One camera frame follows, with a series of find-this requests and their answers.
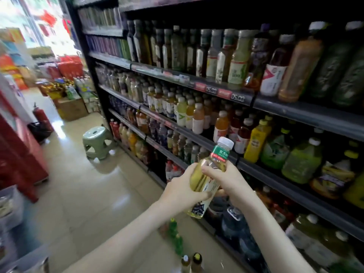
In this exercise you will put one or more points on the green bottle yellow cap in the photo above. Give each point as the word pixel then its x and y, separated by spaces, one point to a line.
pixel 172 227

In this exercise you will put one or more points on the amber bottle white cap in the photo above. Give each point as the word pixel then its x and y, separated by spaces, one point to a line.
pixel 197 262

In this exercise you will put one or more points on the black bag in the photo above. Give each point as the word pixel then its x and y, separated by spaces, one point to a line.
pixel 40 132

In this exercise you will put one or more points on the person's left hand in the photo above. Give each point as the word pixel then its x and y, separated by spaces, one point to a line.
pixel 182 196

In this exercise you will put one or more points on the drinks shelf unit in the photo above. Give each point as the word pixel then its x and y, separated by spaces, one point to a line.
pixel 307 113

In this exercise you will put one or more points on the orange tea bottle white cap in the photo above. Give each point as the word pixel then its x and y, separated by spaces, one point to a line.
pixel 185 263

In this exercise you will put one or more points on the green plastic stool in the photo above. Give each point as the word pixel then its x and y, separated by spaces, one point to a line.
pixel 98 142

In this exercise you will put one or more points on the stack of coloured cartons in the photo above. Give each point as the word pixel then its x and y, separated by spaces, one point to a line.
pixel 14 59

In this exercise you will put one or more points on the person's right forearm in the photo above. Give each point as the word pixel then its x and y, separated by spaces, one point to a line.
pixel 273 241

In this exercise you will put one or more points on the cardboard box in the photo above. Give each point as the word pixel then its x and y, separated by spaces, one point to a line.
pixel 71 108

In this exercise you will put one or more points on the yellow tea bottle white label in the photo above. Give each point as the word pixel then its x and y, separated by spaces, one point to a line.
pixel 213 162

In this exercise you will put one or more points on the person's right hand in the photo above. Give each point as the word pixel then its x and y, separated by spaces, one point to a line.
pixel 233 182

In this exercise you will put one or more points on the stack of red shopping baskets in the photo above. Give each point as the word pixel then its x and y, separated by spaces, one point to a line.
pixel 70 66

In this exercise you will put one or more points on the row of pastel drink cans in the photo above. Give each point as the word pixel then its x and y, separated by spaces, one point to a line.
pixel 108 46
pixel 102 17

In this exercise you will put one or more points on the green tea bottle green cap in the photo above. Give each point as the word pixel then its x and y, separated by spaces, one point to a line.
pixel 178 245

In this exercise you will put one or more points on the person's left forearm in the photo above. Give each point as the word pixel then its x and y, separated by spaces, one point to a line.
pixel 125 247

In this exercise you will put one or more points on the red fire extinguisher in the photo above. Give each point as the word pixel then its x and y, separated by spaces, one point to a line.
pixel 41 116

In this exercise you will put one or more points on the red shelf price strip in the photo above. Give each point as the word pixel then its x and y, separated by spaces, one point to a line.
pixel 222 93

